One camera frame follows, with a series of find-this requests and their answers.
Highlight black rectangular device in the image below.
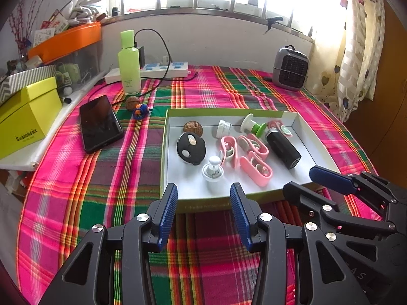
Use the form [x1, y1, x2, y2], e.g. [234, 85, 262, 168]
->
[266, 129, 301, 169]

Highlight large brown walnut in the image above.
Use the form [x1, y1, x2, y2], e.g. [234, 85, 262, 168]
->
[183, 120, 203, 137]

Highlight clear plastic storage bin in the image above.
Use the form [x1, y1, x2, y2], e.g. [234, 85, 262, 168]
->
[52, 43, 99, 91]

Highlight black oval disc holder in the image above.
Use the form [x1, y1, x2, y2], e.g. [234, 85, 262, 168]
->
[176, 131, 206, 166]

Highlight blue orange keychain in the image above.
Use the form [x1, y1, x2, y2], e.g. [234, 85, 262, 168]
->
[133, 104, 152, 120]

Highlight white bedside shelf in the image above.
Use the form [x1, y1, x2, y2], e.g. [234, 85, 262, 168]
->
[0, 69, 110, 172]

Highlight black charger with cable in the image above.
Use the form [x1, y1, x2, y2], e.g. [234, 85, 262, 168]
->
[95, 28, 199, 105]

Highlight pink curved clip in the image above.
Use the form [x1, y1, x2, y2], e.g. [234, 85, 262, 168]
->
[237, 134, 269, 161]

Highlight grey small space heater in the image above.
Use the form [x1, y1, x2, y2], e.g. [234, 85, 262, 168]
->
[272, 45, 310, 91]

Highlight green white cardboard box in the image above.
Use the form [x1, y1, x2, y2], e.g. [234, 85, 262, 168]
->
[160, 108, 339, 213]

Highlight heart pattern curtain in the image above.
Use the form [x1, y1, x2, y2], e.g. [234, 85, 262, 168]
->
[306, 0, 385, 122]

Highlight pink looped clip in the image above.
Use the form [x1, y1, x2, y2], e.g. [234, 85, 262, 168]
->
[220, 136, 239, 169]

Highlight orange storage bin lid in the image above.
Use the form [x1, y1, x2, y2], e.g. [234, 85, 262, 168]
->
[28, 22, 101, 64]

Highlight white power strip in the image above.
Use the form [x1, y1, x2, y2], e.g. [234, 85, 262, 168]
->
[105, 62, 190, 84]

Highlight red dried branches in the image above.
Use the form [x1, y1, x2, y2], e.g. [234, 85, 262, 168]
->
[8, 0, 44, 54]

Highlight yellow shoebox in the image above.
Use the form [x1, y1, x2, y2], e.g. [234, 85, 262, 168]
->
[0, 77, 62, 158]

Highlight striped grey gift box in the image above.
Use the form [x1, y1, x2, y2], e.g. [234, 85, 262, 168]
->
[0, 65, 56, 105]

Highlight green lotion bottle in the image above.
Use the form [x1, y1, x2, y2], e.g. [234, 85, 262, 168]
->
[118, 30, 141, 95]

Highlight green white spool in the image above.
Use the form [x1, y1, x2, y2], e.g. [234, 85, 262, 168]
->
[240, 114, 267, 138]

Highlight small brown walnut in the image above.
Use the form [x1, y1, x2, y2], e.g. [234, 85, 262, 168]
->
[125, 96, 141, 111]

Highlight plaid pink green bedsheet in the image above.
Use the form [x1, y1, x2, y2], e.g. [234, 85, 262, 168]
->
[17, 66, 375, 304]

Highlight white ribbed jar cap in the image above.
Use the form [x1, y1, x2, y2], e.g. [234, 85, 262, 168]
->
[216, 120, 232, 139]

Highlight black smartphone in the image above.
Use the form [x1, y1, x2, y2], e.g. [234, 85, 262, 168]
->
[79, 95, 124, 154]

